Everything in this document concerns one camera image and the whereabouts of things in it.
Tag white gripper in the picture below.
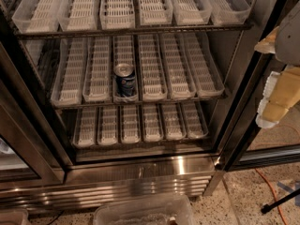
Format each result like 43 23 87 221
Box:
254 1 300 128

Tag blue pepsi can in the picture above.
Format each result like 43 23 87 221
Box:
113 63 136 98

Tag clear shelf tray middle rightmost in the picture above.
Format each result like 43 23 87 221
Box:
183 32 225 98

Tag clear shelf tray top rightmost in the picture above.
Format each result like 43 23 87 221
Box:
209 0 250 25

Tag fridge glass door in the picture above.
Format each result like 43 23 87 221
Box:
210 0 299 172

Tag clear shelf tray bottom rightmost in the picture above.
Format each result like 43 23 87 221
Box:
181 101 208 139

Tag stainless steel fridge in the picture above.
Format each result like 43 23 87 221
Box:
0 0 299 213

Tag clear shelf tray bottom leftmost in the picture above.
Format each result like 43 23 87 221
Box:
73 108 98 149

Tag clear shelf tray middle leftmost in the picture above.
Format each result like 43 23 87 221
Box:
51 37 87 107

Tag clear shelf tray top leftmost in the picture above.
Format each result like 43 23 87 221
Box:
12 0 62 34

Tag black stand leg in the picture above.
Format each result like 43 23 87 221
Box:
261 188 300 214

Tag clear plastic bin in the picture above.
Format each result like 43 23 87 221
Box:
93 194 197 225

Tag small clear container corner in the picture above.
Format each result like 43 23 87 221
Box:
0 209 31 225

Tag orange cable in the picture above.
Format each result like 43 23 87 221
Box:
254 168 288 225

